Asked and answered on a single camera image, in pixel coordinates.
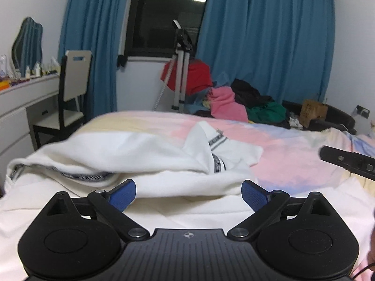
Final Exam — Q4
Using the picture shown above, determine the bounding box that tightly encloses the green cloth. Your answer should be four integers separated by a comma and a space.
245, 101, 288, 123

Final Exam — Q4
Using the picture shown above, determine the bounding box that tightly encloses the blue curtain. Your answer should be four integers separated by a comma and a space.
58, 0, 139, 123
196, 0, 336, 106

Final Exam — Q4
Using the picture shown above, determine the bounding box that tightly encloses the black cloth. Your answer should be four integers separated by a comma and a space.
231, 78, 274, 106

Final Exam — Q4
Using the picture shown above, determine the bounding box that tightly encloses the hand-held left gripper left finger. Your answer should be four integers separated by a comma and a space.
44, 179, 150, 241

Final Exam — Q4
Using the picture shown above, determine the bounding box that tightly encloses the red cloth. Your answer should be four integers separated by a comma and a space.
161, 59, 213, 96

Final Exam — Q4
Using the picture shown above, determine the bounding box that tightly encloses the wavy-edged mirror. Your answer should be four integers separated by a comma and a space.
11, 17, 44, 71

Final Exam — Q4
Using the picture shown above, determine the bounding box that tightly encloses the white dressing table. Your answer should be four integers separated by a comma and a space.
0, 73, 61, 170

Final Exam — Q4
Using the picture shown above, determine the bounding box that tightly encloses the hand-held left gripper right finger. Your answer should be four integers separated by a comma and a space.
226, 179, 332, 241

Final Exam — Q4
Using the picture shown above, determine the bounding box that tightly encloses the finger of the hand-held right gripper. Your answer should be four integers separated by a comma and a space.
319, 145, 375, 181

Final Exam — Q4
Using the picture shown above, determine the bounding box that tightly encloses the dark window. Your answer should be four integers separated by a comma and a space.
124, 0, 212, 63

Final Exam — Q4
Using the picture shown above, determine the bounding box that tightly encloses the pink cloth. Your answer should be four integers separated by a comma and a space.
207, 87, 249, 122

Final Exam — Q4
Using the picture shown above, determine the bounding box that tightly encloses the silver tripod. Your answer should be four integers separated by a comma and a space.
153, 29, 193, 113

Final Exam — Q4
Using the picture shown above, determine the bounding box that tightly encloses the light blue cloth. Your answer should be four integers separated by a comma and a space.
185, 89, 213, 115

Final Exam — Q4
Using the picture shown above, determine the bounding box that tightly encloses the row of cosmetic bottles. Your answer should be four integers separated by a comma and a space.
24, 56, 60, 79

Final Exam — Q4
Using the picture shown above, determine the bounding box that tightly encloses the white chair with black frame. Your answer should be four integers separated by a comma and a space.
32, 50, 93, 150

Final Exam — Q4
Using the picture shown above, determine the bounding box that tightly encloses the cardboard box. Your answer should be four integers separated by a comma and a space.
300, 100, 329, 129

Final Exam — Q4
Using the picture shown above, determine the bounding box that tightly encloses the bed with pastel sheet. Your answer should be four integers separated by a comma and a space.
0, 110, 375, 281

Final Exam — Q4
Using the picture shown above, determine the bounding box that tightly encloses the black sofa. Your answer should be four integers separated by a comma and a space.
282, 100, 357, 135

